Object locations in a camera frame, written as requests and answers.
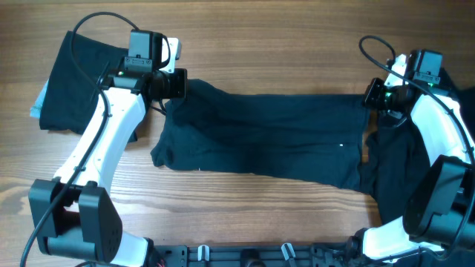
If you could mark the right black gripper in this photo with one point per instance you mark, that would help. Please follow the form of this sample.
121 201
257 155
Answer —
372 93

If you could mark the folded dark green garment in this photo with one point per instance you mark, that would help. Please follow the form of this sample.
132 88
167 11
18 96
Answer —
70 101

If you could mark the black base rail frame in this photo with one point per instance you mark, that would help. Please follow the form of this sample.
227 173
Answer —
315 255

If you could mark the dark green t-shirt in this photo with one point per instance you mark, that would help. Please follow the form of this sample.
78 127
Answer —
316 138

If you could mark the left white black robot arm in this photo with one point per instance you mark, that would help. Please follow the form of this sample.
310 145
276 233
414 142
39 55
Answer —
73 213

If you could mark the white folded cloth underneath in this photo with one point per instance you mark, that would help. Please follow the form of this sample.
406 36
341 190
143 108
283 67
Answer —
36 109

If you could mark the pile of dark clothes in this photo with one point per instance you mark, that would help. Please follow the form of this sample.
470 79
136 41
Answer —
398 162

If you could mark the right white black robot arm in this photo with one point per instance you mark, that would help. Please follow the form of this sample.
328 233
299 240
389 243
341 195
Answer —
438 218

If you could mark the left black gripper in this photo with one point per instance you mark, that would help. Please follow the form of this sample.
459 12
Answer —
179 90

